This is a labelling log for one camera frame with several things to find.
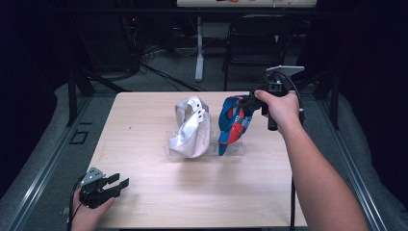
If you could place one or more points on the white desk leg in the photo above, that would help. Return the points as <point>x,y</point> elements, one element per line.
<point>199,57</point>

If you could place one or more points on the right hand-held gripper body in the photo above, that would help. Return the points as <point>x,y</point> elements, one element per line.
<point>275,85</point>

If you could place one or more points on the black chair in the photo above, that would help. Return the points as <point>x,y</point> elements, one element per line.
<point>256,41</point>

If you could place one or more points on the black metal stand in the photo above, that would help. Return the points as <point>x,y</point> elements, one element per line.
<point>335,96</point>
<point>72,93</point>

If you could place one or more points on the person's left hand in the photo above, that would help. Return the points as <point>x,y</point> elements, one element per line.
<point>88,216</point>

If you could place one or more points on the clear acrylic rack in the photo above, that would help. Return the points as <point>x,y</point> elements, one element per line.
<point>238,149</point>

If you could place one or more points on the person's right hand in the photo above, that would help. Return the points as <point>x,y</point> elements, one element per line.
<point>282,107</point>

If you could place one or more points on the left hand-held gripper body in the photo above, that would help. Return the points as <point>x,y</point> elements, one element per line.
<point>94,189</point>

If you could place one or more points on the aluminium floor rail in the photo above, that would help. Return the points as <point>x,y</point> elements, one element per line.
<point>41,173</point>
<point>356,179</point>

